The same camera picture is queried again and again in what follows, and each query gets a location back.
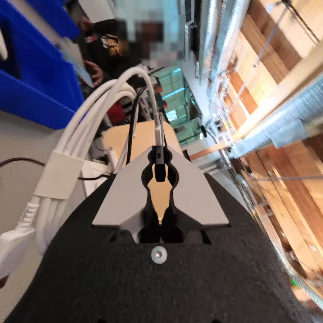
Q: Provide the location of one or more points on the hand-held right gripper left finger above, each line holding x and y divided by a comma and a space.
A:
121, 199

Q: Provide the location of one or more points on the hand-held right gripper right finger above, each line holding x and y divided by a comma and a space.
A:
196, 199

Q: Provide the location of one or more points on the blue plastic bin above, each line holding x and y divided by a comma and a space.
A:
37, 83

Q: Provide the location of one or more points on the grey desk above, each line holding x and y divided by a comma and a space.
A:
15, 141

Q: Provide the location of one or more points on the silver ventilation duct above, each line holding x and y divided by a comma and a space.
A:
222, 30
290, 111

